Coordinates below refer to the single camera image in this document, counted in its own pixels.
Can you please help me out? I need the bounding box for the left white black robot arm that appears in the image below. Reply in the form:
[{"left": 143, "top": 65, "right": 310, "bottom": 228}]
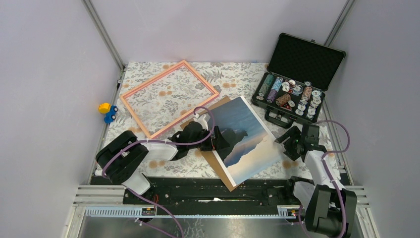
[{"left": 95, "top": 121, "right": 248, "bottom": 204}]

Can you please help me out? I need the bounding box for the purple poker chip stack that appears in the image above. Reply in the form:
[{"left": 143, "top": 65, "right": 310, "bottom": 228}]
[{"left": 266, "top": 89, "right": 278, "bottom": 103}]

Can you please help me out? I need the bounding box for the green poker chip stack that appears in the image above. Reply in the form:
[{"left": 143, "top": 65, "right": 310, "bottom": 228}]
[{"left": 256, "top": 74, "right": 274, "bottom": 100}]

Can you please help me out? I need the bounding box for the blue poker chip stack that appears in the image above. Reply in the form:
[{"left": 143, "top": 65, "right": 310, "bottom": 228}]
[{"left": 271, "top": 77, "right": 284, "bottom": 92}]

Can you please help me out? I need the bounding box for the brown poker chip stack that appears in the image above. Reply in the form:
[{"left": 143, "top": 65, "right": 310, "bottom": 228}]
[{"left": 275, "top": 93, "right": 292, "bottom": 107}]

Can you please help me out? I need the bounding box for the blue seascape photo print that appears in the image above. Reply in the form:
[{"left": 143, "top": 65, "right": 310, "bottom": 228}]
[{"left": 207, "top": 96, "right": 285, "bottom": 186}]

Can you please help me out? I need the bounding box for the yellow and blue toy car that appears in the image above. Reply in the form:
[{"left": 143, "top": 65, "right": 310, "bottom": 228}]
[{"left": 98, "top": 103, "right": 118, "bottom": 124}]

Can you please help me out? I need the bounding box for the left aluminium corner post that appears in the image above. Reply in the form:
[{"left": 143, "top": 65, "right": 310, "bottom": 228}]
[{"left": 81, "top": 0, "right": 125, "bottom": 71}]

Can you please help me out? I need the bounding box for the black poker chip case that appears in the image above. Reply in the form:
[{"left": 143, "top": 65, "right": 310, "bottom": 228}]
[{"left": 251, "top": 33, "right": 346, "bottom": 128}]

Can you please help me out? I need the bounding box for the right aluminium corner post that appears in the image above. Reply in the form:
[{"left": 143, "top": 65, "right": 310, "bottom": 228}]
[{"left": 324, "top": 0, "right": 357, "bottom": 47}]

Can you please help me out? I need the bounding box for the pink wooden picture frame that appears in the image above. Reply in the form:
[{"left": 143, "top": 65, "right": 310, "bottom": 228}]
[{"left": 120, "top": 60, "right": 219, "bottom": 139}]

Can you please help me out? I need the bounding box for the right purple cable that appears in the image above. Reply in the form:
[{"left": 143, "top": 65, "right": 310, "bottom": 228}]
[{"left": 297, "top": 119, "right": 351, "bottom": 238}]

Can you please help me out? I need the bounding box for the white slotted cable duct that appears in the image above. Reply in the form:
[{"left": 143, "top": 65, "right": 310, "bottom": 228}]
[{"left": 85, "top": 207, "right": 157, "bottom": 218}]

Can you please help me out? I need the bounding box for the aluminium corner post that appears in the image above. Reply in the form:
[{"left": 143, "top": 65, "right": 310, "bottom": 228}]
[
  {"left": 324, "top": 0, "right": 357, "bottom": 47},
  {"left": 81, "top": 0, "right": 125, "bottom": 71}
]

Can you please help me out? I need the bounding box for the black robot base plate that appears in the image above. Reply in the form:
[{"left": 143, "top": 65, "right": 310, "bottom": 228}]
[{"left": 90, "top": 176, "right": 352, "bottom": 217}]

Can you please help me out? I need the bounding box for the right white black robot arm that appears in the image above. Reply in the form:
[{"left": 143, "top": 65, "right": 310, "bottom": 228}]
[{"left": 276, "top": 124, "right": 357, "bottom": 238}]

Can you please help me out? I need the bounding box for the pink poker chip stack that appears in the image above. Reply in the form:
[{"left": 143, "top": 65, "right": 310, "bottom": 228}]
[{"left": 301, "top": 86, "right": 313, "bottom": 101}]

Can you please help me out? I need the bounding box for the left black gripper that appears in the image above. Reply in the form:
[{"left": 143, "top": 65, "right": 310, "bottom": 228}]
[{"left": 188, "top": 125, "right": 229, "bottom": 151}]

